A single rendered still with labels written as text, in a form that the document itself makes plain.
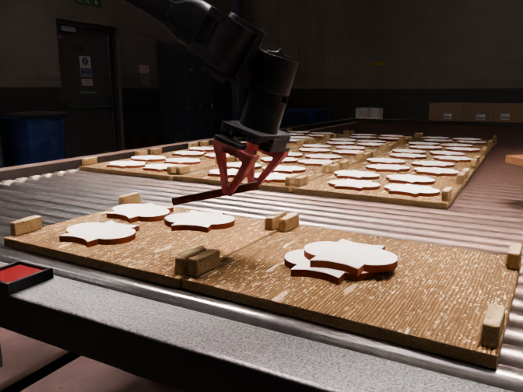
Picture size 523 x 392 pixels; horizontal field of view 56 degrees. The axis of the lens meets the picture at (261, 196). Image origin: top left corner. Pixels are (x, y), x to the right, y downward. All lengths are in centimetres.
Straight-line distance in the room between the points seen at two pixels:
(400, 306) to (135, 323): 33
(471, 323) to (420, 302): 7
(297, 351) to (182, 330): 14
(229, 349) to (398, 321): 20
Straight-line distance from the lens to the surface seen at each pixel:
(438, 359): 58
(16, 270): 85
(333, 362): 56
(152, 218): 103
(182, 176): 157
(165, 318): 65
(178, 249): 85
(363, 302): 65
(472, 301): 69
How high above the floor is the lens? 120
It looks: 12 degrees down
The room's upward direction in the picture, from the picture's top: straight up
